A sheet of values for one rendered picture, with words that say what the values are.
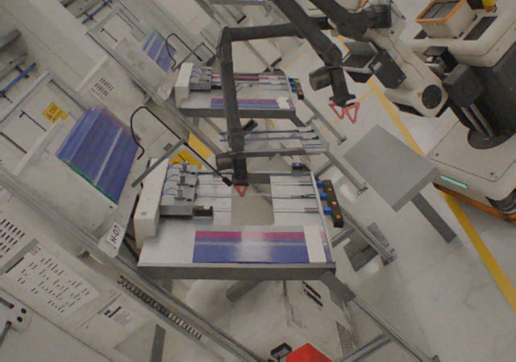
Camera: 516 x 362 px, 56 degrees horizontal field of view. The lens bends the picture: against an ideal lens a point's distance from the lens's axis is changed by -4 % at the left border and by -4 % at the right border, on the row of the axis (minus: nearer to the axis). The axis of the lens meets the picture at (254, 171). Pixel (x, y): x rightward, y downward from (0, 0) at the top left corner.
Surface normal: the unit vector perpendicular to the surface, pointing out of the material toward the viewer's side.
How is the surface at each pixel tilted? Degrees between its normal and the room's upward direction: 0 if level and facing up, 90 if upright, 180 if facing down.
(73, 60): 90
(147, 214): 44
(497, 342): 0
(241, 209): 90
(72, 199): 90
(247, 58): 90
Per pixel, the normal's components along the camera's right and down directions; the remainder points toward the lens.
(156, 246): 0.04, -0.87
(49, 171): 0.03, 0.49
